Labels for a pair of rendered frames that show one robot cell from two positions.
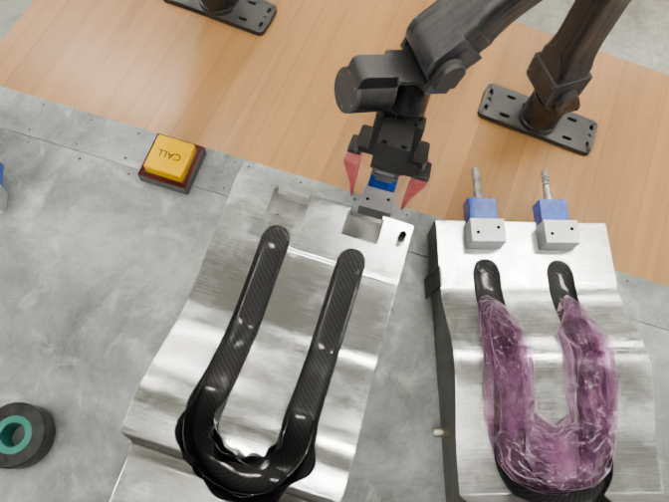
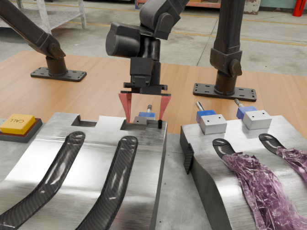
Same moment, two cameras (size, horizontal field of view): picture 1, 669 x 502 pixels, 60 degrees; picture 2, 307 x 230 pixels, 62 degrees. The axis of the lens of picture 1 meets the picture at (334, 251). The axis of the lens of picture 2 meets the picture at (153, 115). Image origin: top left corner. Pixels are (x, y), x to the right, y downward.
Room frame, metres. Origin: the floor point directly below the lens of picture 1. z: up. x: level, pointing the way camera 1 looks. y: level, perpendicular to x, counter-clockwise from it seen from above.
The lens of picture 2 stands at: (-0.10, -0.08, 1.22)
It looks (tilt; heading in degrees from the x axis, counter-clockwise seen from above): 35 degrees down; 0
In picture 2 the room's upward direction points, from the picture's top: straight up
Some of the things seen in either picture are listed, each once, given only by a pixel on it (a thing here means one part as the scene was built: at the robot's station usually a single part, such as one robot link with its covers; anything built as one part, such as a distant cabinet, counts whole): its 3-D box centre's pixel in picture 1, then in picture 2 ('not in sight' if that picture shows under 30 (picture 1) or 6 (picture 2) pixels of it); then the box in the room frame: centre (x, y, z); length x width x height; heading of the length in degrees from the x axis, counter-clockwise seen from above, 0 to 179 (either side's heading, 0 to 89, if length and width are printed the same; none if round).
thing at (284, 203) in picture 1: (289, 208); (87, 127); (0.35, 0.07, 0.87); 0.05 x 0.05 x 0.04; 82
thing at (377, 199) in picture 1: (382, 180); (146, 118); (0.45, -0.06, 0.83); 0.13 x 0.05 x 0.05; 173
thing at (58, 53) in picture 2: not in sight; (50, 49); (0.75, 0.28, 0.90); 0.09 x 0.06 x 0.06; 53
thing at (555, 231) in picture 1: (550, 209); (246, 112); (0.43, -0.31, 0.86); 0.13 x 0.05 x 0.05; 10
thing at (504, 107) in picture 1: (545, 107); (225, 82); (0.63, -0.30, 0.84); 0.20 x 0.07 x 0.08; 77
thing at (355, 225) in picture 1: (361, 230); (134, 131); (0.34, -0.03, 0.87); 0.05 x 0.05 x 0.04; 82
